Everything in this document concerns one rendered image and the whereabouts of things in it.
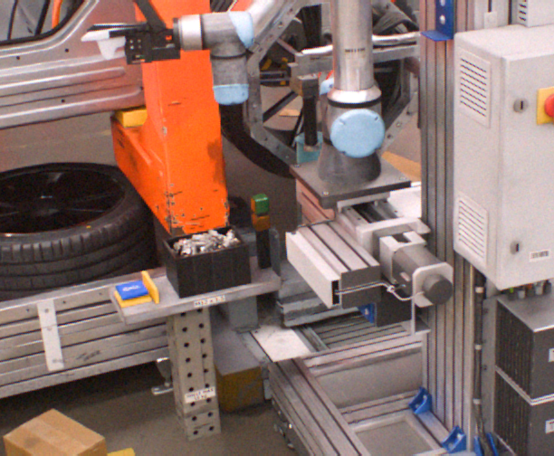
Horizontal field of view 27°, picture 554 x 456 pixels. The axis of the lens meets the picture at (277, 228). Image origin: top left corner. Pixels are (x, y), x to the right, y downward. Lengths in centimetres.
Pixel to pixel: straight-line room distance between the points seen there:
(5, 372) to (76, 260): 37
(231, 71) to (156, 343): 115
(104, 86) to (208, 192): 57
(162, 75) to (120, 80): 54
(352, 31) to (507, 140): 45
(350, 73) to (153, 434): 129
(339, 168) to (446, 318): 43
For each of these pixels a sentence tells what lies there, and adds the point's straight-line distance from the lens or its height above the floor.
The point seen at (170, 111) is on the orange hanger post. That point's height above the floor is 89.
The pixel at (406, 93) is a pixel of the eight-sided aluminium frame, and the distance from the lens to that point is 340.
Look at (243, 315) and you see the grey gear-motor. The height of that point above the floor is 13.
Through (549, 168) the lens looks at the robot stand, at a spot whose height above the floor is 100.
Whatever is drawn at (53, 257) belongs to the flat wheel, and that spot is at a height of 46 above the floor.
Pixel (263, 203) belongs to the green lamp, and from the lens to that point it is 297.
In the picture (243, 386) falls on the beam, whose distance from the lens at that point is 327.
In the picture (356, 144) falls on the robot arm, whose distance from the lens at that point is 245.
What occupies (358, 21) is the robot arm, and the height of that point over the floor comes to 123.
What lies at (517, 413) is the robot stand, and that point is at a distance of 258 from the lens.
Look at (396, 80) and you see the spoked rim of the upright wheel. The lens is 343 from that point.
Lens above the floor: 182
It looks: 25 degrees down
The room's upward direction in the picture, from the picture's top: 4 degrees counter-clockwise
